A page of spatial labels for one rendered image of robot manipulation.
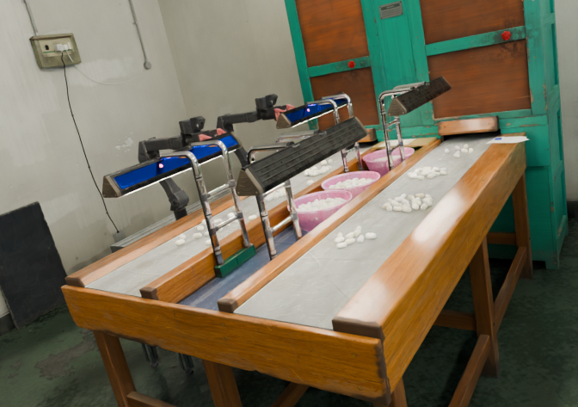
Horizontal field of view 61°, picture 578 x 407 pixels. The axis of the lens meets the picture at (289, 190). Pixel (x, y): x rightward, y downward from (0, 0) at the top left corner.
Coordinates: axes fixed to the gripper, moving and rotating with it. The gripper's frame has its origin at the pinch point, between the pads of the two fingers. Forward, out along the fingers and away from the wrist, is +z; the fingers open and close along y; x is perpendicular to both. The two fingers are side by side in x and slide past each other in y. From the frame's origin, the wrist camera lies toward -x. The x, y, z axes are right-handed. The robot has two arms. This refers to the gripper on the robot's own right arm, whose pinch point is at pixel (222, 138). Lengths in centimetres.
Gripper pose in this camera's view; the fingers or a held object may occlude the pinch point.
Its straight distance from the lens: 217.4
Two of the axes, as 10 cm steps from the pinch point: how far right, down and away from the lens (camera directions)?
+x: 1.9, 9.5, 2.6
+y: 5.2, -3.2, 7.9
